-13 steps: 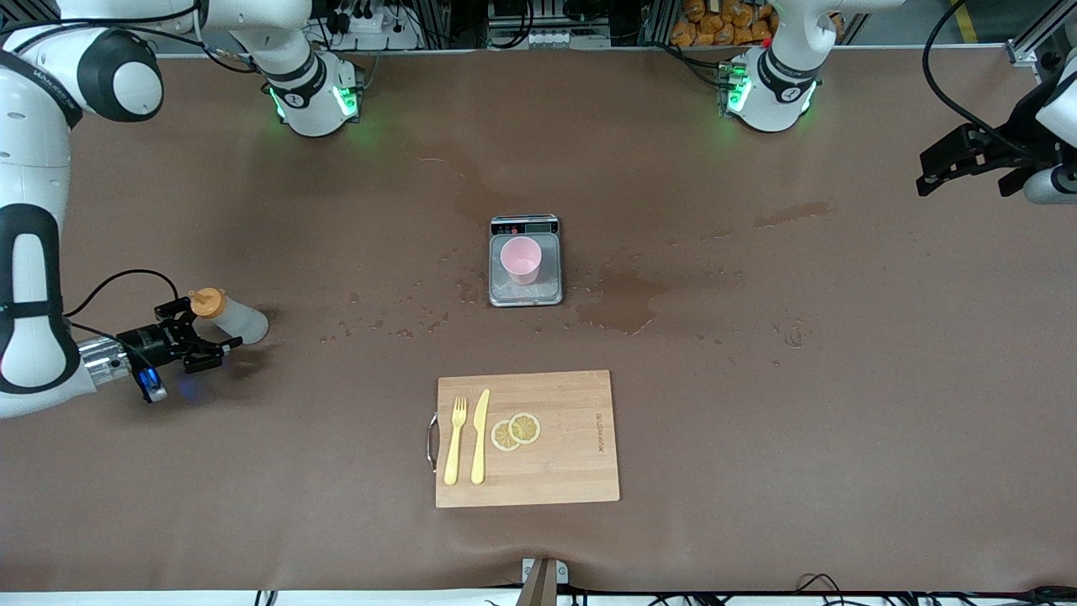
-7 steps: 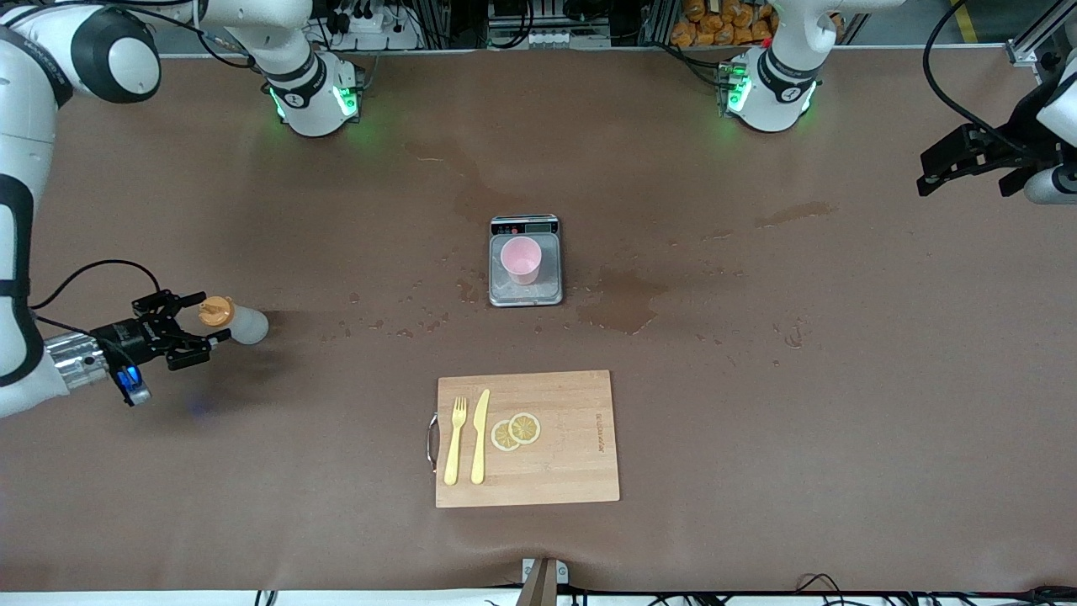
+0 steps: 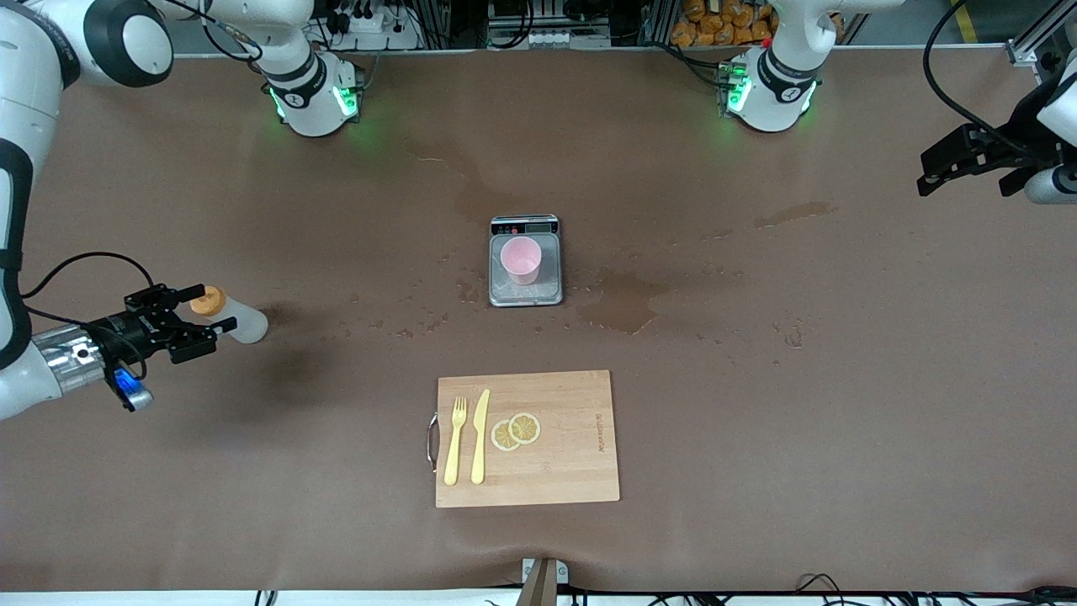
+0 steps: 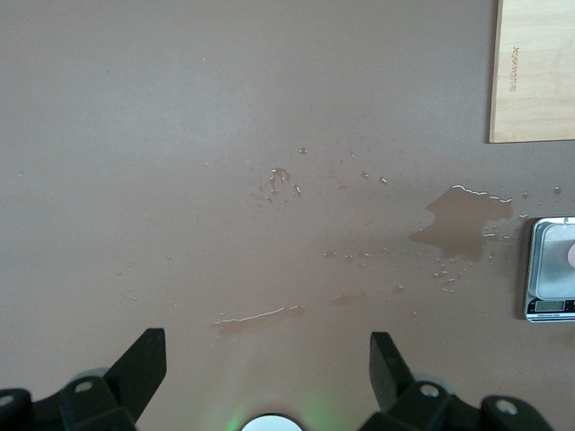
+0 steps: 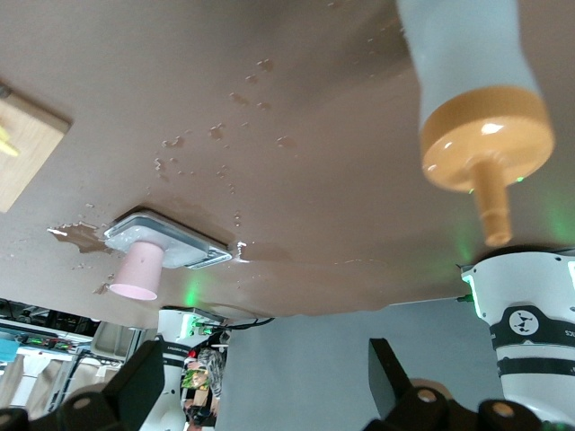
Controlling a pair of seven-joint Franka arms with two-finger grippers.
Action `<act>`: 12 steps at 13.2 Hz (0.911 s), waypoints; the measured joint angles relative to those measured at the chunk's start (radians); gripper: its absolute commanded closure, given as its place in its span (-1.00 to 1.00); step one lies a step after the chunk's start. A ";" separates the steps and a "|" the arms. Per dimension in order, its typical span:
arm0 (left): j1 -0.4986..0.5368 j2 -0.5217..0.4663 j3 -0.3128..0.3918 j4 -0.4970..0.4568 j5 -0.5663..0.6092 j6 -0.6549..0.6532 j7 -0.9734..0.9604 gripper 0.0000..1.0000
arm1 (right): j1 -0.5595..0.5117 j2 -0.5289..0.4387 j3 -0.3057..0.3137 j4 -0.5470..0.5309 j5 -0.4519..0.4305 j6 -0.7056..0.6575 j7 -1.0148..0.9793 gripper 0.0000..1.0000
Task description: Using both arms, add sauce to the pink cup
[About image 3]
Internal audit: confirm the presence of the translucent orange-capped sauce bottle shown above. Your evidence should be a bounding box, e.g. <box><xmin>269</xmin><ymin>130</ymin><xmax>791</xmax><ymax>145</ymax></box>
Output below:
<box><xmin>189</xmin><ymin>286</ymin><xmax>269</xmax><ymax>344</ymax></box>

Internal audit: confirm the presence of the pink cup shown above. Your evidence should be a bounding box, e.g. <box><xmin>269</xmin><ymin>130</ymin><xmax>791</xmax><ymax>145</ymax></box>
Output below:
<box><xmin>501</xmin><ymin>237</ymin><xmax>543</xmax><ymax>285</ymax></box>

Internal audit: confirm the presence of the pile of orange snacks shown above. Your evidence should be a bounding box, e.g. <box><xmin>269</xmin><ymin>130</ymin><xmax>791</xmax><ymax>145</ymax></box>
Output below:
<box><xmin>671</xmin><ymin>0</ymin><xmax>779</xmax><ymax>47</ymax></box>

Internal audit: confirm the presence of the yellow plastic fork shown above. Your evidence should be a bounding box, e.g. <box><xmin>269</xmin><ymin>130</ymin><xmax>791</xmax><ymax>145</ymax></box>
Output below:
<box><xmin>444</xmin><ymin>396</ymin><xmax>468</xmax><ymax>486</ymax></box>

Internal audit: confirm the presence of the yellow plastic knife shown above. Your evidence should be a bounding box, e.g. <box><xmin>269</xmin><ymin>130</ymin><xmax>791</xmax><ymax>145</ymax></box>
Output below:
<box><xmin>470</xmin><ymin>389</ymin><xmax>491</xmax><ymax>486</ymax></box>

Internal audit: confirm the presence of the white power strip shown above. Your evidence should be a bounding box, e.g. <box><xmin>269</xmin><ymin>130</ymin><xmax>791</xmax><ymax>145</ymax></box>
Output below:
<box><xmin>337</xmin><ymin>7</ymin><xmax>422</xmax><ymax>50</ymax></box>

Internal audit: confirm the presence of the silver digital kitchen scale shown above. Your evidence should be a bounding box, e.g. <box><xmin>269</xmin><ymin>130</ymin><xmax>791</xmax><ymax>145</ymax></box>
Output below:
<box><xmin>488</xmin><ymin>215</ymin><xmax>565</xmax><ymax>308</ymax></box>

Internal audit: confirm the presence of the aluminium profile post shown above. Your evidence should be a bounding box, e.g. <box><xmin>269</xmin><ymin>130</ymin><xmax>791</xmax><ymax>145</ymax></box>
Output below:
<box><xmin>1005</xmin><ymin>0</ymin><xmax>1077</xmax><ymax>66</ymax></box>

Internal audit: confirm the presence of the metal table edge bracket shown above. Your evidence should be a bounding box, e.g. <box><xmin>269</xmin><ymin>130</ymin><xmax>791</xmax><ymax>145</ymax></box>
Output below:
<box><xmin>515</xmin><ymin>557</ymin><xmax>569</xmax><ymax>606</ymax></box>

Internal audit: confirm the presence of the aluminium frame equipment rack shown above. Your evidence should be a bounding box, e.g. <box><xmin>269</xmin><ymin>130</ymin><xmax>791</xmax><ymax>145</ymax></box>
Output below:
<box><xmin>421</xmin><ymin>0</ymin><xmax>674</xmax><ymax>50</ymax></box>

